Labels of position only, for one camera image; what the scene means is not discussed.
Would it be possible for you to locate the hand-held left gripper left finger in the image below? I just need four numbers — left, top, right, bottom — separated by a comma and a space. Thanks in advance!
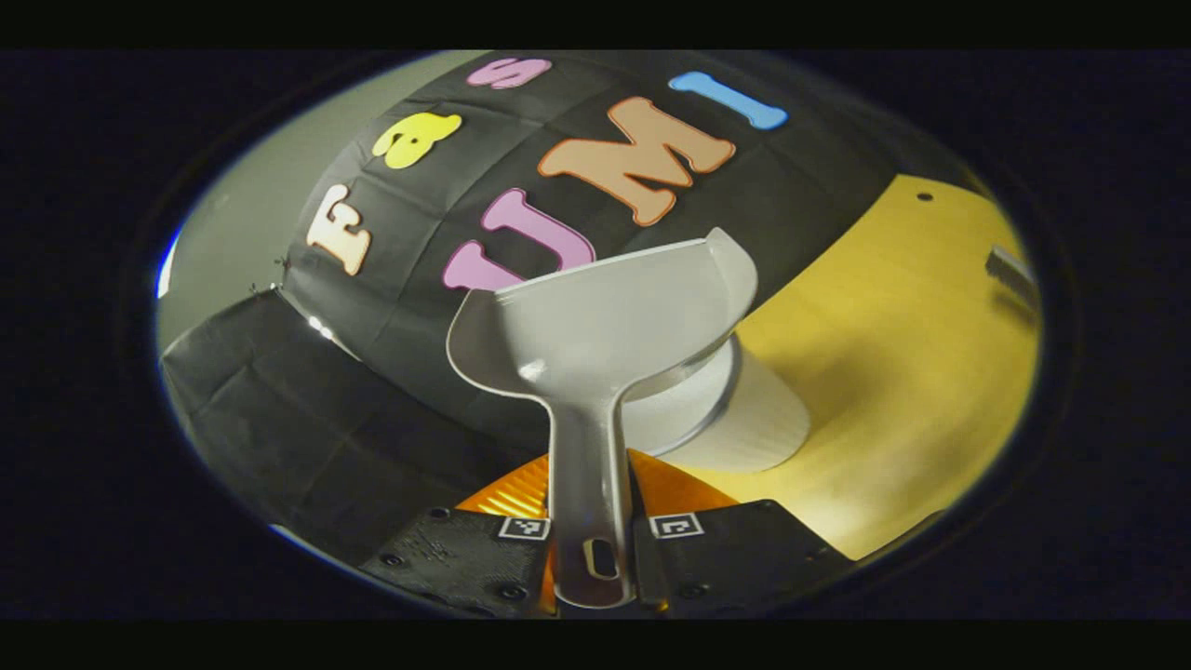
358, 453, 559, 620

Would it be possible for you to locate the grey dustpan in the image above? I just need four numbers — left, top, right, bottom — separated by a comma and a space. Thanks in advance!
446, 227, 759, 610

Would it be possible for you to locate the white ribbed garbage bin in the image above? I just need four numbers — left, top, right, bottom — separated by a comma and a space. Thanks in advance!
619, 335, 812, 474

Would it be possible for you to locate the small grey broom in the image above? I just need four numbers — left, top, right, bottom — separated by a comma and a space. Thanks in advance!
984, 245, 1040, 313

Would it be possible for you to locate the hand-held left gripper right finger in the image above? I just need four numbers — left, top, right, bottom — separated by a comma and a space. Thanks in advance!
625, 449, 857, 619

